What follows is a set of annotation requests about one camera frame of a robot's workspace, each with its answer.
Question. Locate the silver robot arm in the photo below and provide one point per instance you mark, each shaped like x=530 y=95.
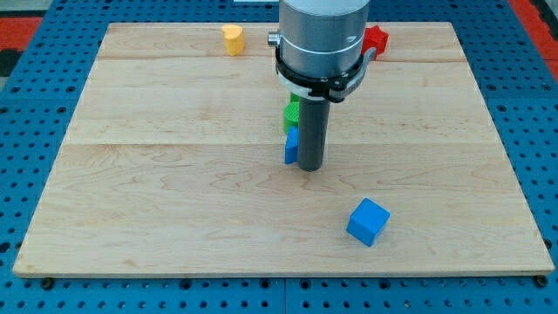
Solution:
x=318 y=47

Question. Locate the red star block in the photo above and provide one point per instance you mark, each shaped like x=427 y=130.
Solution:
x=374 y=37

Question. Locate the yellow heart block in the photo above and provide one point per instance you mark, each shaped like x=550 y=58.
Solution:
x=233 y=39

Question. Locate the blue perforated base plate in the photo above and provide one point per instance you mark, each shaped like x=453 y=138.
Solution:
x=38 y=99

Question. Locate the green cylinder block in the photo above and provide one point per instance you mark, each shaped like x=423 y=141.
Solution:
x=290 y=116

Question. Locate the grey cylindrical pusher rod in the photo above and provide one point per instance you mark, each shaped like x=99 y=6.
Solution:
x=313 y=122

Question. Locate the blue cube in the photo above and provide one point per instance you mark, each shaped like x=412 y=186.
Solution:
x=367 y=221

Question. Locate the green block behind rod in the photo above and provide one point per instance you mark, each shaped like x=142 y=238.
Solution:
x=293 y=98

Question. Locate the blue triangle block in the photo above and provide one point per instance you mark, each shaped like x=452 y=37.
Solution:
x=291 y=146

